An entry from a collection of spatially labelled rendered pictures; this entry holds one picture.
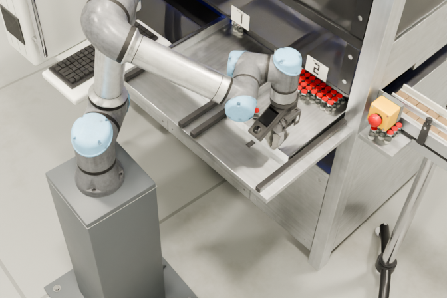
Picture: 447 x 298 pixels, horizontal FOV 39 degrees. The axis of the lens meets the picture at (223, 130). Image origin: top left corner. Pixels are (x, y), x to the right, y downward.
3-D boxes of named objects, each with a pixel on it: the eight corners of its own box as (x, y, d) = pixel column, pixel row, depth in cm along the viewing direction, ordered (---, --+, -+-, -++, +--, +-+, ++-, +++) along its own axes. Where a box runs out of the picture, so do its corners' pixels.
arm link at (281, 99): (285, 99, 169) (263, 83, 172) (283, 111, 172) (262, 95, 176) (303, 86, 172) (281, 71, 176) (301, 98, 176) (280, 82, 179)
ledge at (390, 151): (384, 116, 207) (385, 111, 206) (416, 138, 201) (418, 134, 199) (357, 137, 200) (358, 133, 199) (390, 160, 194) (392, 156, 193)
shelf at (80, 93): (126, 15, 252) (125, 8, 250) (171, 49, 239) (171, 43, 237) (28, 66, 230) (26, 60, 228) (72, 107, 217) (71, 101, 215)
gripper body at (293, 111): (299, 124, 185) (304, 95, 176) (279, 139, 181) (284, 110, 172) (281, 110, 189) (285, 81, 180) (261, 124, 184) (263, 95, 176)
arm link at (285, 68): (273, 42, 167) (304, 46, 166) (269, 73, 175) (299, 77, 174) (269, 62, 162) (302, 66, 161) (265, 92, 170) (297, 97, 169)
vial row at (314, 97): (291, 84, 213) (293, 74, 209) (332, 112, 204) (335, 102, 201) (287, 87, 212) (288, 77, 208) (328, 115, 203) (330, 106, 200)
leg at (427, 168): (382, 255, 262) (432, 132, 205) (399, 269, 258) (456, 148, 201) (368, 267, 258) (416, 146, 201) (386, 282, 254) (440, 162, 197)
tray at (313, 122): (296, 68, 218) (297, 61, 215) (356, 108, 206) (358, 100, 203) (226, 118, 202) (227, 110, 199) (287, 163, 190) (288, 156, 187)
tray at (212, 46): (229, 22, 234) (229, 14, 231) (280, 57, 222) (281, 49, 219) (158, 64, 218) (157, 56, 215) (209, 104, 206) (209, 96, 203)
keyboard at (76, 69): (135, 22, 244) (134, 16, 243) (158, 38, 238) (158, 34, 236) (48, 70, 225) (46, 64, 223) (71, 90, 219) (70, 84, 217)
